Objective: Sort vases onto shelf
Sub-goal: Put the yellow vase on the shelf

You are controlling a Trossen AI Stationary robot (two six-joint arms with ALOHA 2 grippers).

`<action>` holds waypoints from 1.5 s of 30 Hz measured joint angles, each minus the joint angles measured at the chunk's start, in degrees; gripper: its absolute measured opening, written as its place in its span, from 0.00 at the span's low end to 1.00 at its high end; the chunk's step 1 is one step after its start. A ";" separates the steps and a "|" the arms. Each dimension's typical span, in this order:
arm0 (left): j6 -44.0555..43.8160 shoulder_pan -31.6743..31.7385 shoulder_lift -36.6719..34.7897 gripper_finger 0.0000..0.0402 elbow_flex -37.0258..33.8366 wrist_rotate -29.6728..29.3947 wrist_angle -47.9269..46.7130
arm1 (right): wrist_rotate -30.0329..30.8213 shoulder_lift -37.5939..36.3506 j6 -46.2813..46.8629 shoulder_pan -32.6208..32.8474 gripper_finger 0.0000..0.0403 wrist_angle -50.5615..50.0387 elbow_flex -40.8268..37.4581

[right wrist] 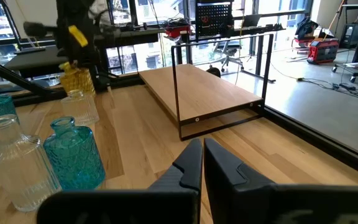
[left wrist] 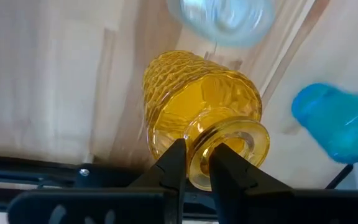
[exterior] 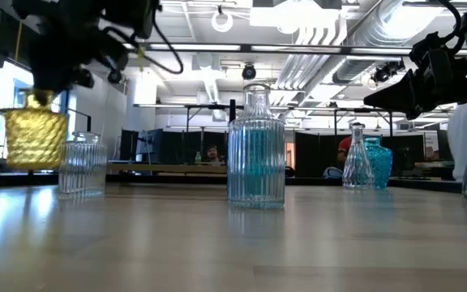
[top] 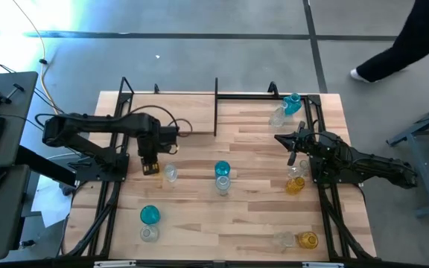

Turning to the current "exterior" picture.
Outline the white hanging ring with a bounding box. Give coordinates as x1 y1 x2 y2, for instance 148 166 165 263
211 11 234 33

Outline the yellow diamond-textured glass vase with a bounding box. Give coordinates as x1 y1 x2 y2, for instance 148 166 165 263
4 89 69 171

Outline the clear cone-shaped cut-glass vase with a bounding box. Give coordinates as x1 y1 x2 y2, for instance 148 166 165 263
341 122 375 190

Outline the black ceiling-mounted camera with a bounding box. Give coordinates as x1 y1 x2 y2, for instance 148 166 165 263
241 62 258 81
106 67 123 85

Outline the black aluminium table frame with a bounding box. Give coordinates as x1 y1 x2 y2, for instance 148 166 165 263
0 172 464 194

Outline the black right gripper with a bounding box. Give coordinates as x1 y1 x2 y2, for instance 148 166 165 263
363 32 467 122

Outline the large glass window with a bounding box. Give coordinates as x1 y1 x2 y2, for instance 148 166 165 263
0 60 71 163

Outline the short ribbed clear glass jar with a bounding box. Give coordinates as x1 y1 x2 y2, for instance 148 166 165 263
58 131 108 200

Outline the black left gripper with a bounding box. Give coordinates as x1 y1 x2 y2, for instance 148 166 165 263
30 0 161 95

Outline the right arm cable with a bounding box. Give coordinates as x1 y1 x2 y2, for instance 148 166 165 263
434 0 464 45

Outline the wooden shelf with black frame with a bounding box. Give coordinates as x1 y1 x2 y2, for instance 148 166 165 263
66 99 237 191

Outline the black overhead rig bar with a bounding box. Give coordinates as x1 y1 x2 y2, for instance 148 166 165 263
123 42 467 57

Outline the black boom camera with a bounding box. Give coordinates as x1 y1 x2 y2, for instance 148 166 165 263
369 59 405 85

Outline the computer monitor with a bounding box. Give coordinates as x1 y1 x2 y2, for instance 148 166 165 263
135 128 165 155

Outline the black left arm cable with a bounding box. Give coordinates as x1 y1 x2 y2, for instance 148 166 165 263
97 7 185 76

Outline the tall ribbed clear glass bottle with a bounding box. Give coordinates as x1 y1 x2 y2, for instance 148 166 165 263
227 83 286 210

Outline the silver air duct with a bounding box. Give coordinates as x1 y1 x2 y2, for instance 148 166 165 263
332 0 445 84

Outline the white and blue round object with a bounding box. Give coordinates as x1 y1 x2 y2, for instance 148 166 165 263
322 165 345 179

